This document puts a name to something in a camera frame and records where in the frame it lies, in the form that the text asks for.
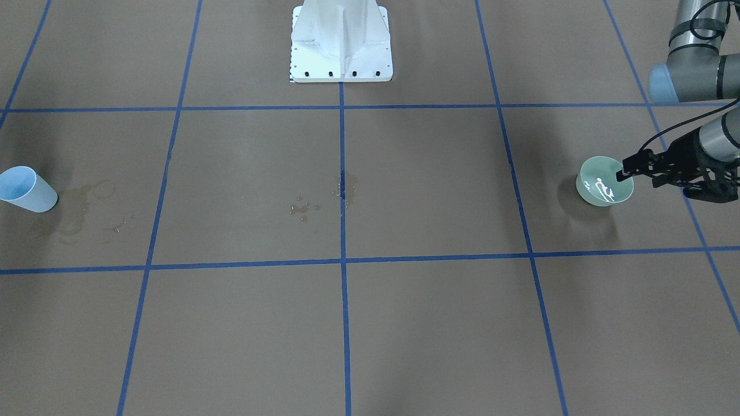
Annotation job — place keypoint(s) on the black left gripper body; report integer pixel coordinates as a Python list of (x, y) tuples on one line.
[(683, 153)]

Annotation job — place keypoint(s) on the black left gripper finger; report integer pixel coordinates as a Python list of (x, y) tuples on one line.
[(639, 164)]

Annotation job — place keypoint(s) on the mint green ceramic bowl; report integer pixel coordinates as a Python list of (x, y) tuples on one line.
[(597, 182)]

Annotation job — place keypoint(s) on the light blue plastic cup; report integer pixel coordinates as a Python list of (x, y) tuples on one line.
[(22, 186)]

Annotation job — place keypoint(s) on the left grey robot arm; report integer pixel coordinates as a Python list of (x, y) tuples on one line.
[(696, 71)]

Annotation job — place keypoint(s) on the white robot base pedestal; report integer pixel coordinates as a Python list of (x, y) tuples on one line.
[(340, 42)]

